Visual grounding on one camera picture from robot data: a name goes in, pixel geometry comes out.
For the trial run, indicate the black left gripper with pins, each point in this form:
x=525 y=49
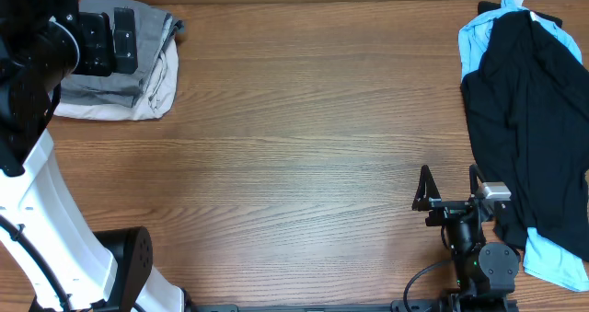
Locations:
x=97 y=39

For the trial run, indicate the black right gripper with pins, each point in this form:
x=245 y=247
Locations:
x=426 y=198

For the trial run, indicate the grey shorts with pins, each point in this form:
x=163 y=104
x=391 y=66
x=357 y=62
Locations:
x=153 y=30

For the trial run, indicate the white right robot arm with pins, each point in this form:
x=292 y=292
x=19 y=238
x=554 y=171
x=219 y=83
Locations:
x=485 y=272

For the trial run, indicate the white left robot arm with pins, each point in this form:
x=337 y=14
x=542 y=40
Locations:
x=70 y=266

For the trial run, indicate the beige folded shorts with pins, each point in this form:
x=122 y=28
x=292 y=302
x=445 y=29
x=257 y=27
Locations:
x=154 y=103

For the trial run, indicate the black garment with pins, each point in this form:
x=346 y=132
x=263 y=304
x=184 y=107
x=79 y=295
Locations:
x=529 y=119

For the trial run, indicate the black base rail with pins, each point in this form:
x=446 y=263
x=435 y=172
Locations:
x=420 y=305

